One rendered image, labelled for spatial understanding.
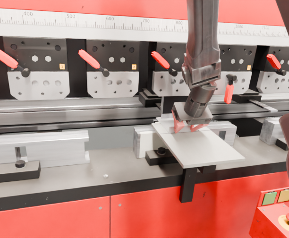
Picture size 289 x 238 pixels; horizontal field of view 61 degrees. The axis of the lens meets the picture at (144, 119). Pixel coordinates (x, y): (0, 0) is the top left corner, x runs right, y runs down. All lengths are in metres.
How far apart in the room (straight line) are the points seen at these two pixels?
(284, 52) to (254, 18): 0.18
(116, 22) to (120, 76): 0.15
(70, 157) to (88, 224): 0.21
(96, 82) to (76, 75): 0.56
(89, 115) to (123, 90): 0.34
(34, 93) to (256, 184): 0.81
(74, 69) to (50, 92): 0.55
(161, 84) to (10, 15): 0.44
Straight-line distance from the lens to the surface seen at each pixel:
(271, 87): 1.00
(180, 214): 0.92
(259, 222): 0.93
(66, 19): 0.70
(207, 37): 0.51
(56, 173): 0.81
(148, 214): 0.86
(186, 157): 0.65
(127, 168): 0.81
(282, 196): 0.96
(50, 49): 0.70
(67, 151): 0.81
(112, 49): 0.71
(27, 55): 0.71
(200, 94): 0.63
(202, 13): 0.47
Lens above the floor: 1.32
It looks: 22 degrees down
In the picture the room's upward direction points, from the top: 3 degrees clockwise
